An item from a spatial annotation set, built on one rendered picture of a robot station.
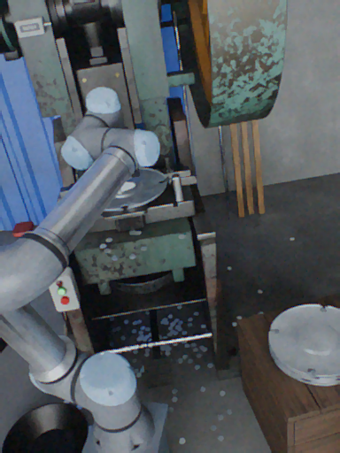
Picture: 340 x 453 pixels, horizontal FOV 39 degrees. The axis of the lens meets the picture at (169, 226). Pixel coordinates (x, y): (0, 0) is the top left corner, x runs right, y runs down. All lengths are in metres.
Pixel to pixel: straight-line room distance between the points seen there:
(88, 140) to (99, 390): 0.54
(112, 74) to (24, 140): 1.48
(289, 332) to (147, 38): 0.97
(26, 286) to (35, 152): 2.15
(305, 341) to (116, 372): 0.64
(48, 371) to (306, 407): 0.70
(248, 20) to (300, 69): 1.78
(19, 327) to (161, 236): 0.69
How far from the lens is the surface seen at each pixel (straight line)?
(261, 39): 1.22
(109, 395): 1.09
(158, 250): 1.59
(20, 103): 2.84
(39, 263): 0.82
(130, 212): 1.45
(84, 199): 0.89
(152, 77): 1.47
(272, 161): 3.10
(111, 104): 1.12
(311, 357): 1.48
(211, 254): 1.55
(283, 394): 1.44
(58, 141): 1.96
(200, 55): 1.79
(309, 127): 3.09
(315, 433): 1.50
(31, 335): 1.04
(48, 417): 1.94
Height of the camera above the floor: 1.49
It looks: 32 degrees down
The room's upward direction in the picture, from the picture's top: 10 degrees counter-clockwise
